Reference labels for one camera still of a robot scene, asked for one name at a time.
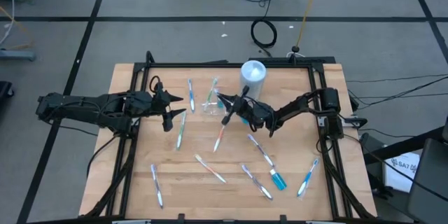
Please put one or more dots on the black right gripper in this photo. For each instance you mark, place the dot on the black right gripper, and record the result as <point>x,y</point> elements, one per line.
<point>253,113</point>

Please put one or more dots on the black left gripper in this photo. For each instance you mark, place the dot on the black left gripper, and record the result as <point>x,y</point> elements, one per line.
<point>147,105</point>

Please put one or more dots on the blue toothbrush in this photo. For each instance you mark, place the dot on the blue toothbrush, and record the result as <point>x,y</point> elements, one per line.
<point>245,121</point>
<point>157,186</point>
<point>191,95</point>
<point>308,178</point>

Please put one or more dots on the green toothbrush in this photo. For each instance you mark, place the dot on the green toothbrush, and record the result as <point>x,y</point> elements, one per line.
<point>181,130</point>
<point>211,92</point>

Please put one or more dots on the orange toothbrush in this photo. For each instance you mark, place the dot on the orange toothbrush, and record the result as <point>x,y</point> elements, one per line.
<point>219,139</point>
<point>210,168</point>

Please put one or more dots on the purple toothbrush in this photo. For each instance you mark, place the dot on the purple toothbrush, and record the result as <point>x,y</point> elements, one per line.
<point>260,150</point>
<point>257,182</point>

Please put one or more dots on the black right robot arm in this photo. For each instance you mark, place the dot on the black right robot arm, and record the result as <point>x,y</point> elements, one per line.
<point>297,106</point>

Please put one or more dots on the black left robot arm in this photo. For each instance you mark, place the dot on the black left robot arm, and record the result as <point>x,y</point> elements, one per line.
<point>87,106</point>

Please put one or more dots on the white wipes canister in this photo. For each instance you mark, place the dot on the white wipes canister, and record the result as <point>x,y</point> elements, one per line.
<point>252,77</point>

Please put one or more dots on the grey metal foot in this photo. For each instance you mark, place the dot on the grey metal foot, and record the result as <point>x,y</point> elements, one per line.
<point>17,55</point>

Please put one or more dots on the black metal bar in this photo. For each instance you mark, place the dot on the black metal bar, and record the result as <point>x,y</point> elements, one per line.
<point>402,147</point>

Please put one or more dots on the white printed paper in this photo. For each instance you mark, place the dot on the white printed paper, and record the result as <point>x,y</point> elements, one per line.
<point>399,178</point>

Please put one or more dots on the black chair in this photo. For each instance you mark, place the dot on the black chair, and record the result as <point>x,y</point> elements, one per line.
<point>430,189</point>

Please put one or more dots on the black aluminium table frame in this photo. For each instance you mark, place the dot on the black aluminium table frame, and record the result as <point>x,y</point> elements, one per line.
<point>227,65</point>

